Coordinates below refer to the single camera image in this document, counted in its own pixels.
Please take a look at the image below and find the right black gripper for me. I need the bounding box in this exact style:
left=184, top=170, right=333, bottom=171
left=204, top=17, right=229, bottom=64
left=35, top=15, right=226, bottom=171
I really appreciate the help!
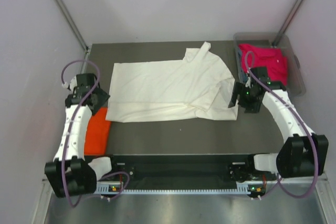
left=228, top=82, right=260, bottom=113

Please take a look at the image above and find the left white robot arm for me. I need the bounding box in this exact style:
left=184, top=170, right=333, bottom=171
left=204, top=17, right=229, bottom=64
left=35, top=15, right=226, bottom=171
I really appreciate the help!
left=45, top=73, right=119, bottom=198

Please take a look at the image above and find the clear plastic bin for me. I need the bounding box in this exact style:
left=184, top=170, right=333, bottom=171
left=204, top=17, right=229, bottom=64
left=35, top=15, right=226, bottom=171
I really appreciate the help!
left=234, top=32, right=306, bottom=97

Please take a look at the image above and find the grey slotted cable duct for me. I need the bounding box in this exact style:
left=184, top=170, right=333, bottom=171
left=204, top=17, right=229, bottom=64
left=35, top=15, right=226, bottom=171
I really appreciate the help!
left=93, top=182, right=266, bottom=197

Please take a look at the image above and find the white t shirt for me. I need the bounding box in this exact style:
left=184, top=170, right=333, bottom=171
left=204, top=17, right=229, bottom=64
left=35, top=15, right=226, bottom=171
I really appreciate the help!
left=106, top=42, right=238, bottom=123

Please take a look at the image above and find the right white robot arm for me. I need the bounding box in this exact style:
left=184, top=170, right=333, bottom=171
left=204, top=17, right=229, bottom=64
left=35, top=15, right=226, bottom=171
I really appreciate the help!
left=228, top=67, right=329, bottom=180

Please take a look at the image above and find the pink t shirt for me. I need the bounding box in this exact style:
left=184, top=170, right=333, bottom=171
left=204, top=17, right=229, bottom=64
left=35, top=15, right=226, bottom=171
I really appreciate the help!
left=238, top=44, right=288, bottom=86

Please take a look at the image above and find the blue t shirt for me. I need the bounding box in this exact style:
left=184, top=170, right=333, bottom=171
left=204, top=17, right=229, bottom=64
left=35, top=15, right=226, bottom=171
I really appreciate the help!
left=236, top=48, right=248, bottom=83

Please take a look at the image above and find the aluminium frame rail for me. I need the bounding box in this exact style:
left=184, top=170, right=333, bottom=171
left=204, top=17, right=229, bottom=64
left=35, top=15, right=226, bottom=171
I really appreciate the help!
left=41, top=174, right=329, bottom=190

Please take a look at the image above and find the orange folded t shirt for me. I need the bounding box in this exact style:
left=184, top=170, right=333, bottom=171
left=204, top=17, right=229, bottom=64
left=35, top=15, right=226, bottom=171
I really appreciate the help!
left=84, top=108, right=111, bottom=155

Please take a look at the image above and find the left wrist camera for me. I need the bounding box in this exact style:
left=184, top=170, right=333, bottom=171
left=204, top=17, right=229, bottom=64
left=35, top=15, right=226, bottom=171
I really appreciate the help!
left=62, top=76, right=77, bottom=92

